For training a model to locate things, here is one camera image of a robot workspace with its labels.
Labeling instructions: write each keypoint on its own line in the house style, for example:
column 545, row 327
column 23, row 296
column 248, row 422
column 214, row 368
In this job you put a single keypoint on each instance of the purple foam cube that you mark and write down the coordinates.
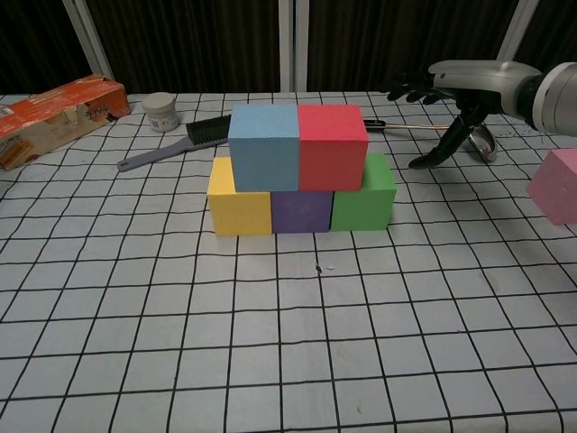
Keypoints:
column 302, row 212

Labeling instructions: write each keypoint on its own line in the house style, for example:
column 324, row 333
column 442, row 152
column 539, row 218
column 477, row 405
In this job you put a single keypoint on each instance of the yellow foam cube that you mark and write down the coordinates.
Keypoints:
column 234, row 212

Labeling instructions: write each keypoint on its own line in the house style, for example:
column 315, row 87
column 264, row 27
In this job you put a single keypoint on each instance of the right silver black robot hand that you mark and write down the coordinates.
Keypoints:
column 478, row 83

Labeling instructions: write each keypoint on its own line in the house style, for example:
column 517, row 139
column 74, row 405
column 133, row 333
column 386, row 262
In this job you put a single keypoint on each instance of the pink foam cube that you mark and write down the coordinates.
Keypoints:
column 556, row 185

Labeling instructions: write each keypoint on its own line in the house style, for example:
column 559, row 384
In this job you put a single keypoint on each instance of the orange cardboard box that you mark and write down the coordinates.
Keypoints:
column 58, row 106

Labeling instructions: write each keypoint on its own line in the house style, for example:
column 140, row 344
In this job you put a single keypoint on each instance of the green foam cube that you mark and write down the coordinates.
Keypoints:
column 365, row 203

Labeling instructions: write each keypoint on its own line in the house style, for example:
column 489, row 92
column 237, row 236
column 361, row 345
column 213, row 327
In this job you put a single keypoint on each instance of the blue foam cube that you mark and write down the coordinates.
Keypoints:
column 263, row 149

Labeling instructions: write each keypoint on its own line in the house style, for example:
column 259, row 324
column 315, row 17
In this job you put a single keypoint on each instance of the small white jar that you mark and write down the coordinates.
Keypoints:
column 160, row 113

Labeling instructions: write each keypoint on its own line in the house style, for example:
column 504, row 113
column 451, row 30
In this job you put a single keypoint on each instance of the grey brush black bristles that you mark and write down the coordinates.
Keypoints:
column 207, row 131

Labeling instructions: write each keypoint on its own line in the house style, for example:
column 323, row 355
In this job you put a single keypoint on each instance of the red foam cube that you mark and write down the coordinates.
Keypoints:
column 331, row 149

